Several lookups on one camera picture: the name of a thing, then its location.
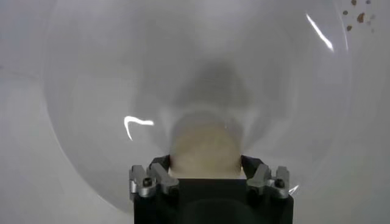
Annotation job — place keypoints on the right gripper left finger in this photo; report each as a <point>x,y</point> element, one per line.
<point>161,179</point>

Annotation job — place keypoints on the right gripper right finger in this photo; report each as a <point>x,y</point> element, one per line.
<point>262,179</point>

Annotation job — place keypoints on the white steamed baozi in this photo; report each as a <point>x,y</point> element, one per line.
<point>205,152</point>

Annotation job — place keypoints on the white round plate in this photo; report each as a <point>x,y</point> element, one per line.
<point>122,76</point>

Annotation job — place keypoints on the scattered brown crumbs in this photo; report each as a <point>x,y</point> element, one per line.
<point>360,17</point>

